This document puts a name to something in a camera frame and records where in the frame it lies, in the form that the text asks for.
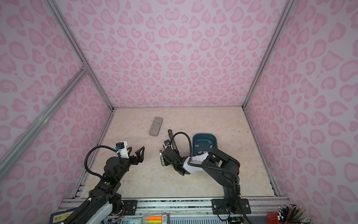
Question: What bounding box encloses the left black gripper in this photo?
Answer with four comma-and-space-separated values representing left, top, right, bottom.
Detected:
116, 146, 144, 183

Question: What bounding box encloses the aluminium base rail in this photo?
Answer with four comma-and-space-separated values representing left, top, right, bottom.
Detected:
57, 195, 291, 224

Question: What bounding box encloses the red container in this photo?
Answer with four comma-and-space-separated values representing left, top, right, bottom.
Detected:
266, 211, 280, 224

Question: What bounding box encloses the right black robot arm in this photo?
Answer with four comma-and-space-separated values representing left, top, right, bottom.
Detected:
159, 146, 251, 215

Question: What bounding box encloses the teal plastic tray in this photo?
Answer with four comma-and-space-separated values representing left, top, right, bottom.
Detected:
191, 133, 218, 157

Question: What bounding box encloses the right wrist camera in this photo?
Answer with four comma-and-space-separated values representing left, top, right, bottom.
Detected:
163, 140, 172, 150

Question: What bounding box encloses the grey stone block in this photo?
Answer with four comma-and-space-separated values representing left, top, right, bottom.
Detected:
149, 117, 164, 136

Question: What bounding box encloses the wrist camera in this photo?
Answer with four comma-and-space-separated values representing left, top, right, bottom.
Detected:
115, 141, 129, 159
163, 140, 172, 150

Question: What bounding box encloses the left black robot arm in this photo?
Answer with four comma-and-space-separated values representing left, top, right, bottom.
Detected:
62, 142, 145, 224

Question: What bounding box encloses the blue book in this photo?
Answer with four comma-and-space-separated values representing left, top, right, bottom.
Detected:
49, 208, 76, 224

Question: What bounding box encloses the orange highlighter box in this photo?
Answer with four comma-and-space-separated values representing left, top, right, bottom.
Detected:
143, 214, 170, 224

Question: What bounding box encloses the pencil holder with pencils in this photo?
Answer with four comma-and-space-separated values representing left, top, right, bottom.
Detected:
276, 203, 313, 224

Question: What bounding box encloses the black stapler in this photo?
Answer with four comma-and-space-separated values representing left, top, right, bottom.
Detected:
168, 129, 178, 151

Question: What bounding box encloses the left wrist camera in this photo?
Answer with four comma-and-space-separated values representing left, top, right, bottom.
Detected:
115, 141, 129, 159

